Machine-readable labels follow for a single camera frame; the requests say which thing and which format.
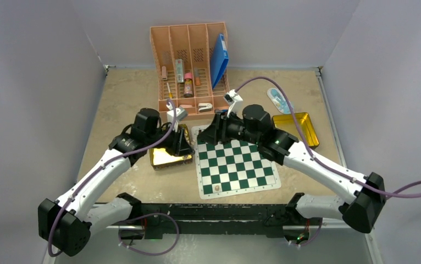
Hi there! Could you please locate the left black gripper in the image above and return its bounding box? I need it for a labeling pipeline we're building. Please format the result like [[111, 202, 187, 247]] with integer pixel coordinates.
[[145, 122, 194, 156]]

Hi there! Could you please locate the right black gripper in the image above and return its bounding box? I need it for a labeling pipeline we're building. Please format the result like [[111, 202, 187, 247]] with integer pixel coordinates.
[[198, 110, 261, 147]]

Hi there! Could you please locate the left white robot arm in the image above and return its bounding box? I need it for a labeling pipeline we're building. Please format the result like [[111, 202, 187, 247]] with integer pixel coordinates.
[[38, 106, 194, 257]]

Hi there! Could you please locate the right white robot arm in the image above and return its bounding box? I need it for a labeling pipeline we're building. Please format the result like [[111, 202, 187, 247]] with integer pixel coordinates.
[[197, 104, 386, 234]]

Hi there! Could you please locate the green white chess board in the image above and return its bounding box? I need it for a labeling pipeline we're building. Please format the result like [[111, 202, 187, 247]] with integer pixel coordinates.
[[191, 125, 290, 204]]

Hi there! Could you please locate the left gold tin tray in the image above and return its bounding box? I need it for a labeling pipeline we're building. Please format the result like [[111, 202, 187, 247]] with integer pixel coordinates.
[[149, 124, 193, 170]]

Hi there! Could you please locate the gold tin tray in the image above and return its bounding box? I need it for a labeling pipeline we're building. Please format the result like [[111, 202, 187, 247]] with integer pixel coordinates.
[[272, 112, 320, 150], [149, 124, 193, 170]]

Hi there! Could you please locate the white stapler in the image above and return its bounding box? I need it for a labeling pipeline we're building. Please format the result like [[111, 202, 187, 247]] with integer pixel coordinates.
[[197, 103, 213, 113]]

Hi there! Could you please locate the brown bottle pink cap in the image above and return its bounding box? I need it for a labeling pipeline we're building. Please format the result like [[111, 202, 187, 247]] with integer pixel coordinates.
[[184, 72, 194, 98]]

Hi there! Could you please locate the blue white packaged item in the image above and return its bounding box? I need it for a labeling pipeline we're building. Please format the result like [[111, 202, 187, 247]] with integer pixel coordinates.
[[267, 87, 295, 114]]

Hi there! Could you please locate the right gold tin tray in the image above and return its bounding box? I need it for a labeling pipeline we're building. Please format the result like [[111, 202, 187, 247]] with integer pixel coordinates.
[[272, 112, 320, 150]]

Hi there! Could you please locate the blue folder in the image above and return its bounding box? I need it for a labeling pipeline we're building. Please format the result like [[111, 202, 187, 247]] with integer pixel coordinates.
[[209, 33, 229, 90]]

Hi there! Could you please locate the white green box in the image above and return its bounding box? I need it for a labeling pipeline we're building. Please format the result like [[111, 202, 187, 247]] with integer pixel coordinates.
[[175, 59, 185, 84]]

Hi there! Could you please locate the pink desk organizer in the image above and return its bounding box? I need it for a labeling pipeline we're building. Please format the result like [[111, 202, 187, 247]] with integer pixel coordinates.
[[149, 22, 230, 120]]

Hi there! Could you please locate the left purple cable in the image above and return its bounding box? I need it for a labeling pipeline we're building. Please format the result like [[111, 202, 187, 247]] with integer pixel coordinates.
[[47, 98, 178, 257]]

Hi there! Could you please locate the purple cable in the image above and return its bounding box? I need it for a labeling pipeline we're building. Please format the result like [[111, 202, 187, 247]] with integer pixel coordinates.
[[47, 98, 178, 257], [234, 76, 421, 199]]

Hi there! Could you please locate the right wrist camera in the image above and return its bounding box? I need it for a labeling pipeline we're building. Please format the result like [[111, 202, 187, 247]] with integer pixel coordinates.
[[224, 89, 243, 117]]

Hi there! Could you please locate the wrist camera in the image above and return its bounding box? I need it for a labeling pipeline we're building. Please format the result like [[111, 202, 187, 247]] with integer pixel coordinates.
[[166, 101, 188, 131], [224, 89, 243, 117]]

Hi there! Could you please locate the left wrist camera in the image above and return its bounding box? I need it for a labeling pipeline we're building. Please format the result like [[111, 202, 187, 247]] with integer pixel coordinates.
[[166, 101, 188, 131]]

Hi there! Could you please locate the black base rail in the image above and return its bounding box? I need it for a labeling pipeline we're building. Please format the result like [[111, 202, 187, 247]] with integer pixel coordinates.
[[125, 203, 321, 239]]

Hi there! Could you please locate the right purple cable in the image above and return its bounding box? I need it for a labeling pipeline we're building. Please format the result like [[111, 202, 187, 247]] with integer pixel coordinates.
[[234, 76, 421, 199]]

